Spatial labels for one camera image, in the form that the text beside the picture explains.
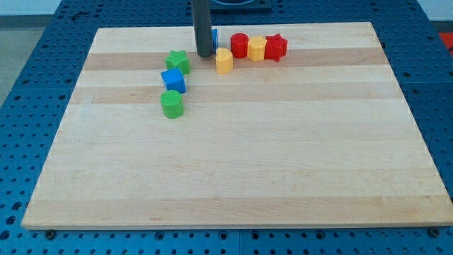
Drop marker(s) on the green star block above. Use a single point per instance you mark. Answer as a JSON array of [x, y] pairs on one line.
[[178, 59]]

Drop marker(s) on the light wooden board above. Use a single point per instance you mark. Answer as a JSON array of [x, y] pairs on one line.
[[323, 138]]

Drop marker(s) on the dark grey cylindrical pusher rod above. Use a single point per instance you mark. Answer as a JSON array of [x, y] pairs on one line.
[[202, 27]]

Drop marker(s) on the blue cube block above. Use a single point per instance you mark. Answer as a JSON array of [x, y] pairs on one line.
[[174, 80]]

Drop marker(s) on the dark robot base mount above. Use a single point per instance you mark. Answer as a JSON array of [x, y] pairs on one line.
[[224, 6]]

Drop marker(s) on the green cylinder block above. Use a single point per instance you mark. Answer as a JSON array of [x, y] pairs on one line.
[[172, 104]]

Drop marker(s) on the red star block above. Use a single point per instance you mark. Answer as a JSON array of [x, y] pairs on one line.
[[275, 48]]

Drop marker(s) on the red cylinder block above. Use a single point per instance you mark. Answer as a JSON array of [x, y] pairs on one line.
[[239, 45]]

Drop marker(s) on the yellow hexagon block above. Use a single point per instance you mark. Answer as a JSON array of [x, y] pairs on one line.
[[256, 48]]

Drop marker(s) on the blue triangle block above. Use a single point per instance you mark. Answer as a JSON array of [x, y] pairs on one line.
[[215, 42]]

